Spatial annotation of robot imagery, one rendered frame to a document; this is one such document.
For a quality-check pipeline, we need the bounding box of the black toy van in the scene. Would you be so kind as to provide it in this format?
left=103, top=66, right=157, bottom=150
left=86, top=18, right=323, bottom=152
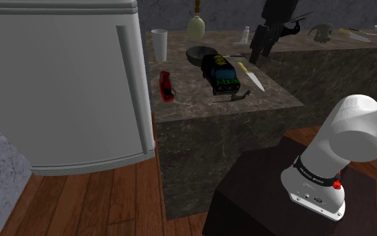
left=200, top=54, right=242, bottom=97

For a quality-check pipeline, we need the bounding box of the pale green corked bottle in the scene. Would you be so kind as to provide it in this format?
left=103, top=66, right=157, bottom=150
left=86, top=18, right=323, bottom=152
left=187, top=0, right=206, bottom=42

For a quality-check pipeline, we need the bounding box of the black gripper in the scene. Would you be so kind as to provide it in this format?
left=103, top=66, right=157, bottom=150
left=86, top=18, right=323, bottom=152
left=248, top=0, right=300, bottom=65

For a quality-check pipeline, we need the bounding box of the dark grey lever tool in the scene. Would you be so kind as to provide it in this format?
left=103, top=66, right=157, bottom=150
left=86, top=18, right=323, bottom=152
left=212, top=90, right=252, bottom=104

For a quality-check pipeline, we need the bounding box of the black toy helicopter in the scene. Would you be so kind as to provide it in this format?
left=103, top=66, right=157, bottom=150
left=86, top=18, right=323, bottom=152
left=280, top=11, right=314, bottom=38

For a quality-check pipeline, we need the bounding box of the dark robot stand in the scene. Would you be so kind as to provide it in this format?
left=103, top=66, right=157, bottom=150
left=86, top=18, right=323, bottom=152
left=202, top=135, right=377, bottom=236

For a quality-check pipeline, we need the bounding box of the grey-green animal figure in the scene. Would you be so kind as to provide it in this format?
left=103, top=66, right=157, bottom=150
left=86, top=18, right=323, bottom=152
left=307, top=22, right=334, bottom=44

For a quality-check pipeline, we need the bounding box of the red folding knife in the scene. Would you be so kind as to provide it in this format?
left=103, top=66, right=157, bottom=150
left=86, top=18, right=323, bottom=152
left=158, top=70, right=176, bottom=103

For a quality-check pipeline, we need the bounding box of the small yellow-handled knife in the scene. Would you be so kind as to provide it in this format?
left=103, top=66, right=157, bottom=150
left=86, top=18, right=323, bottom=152
left=237, top=61, right=266, bottom=93

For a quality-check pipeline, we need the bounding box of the white cup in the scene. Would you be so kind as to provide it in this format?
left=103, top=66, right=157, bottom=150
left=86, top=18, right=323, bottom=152
left=151, top=28, right=169, bottom=63

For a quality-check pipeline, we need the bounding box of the large yellow-handled knife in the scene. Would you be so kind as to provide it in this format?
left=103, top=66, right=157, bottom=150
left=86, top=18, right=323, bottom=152
left=339, top=27, right=372, bottom=44

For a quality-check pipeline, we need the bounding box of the thin dark-handled knife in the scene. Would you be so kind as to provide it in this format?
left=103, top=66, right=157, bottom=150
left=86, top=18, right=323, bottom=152
left=349, top=27, right=377, bottom=36

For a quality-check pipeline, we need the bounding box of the white refrigerator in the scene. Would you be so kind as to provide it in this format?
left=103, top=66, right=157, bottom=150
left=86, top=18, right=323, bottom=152
left=0, top=0, right=156, bottom=176

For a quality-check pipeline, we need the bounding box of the dark grey bowl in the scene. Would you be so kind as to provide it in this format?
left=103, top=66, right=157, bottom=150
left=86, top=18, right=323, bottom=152
left=185, top=46, right=220, bottom=68

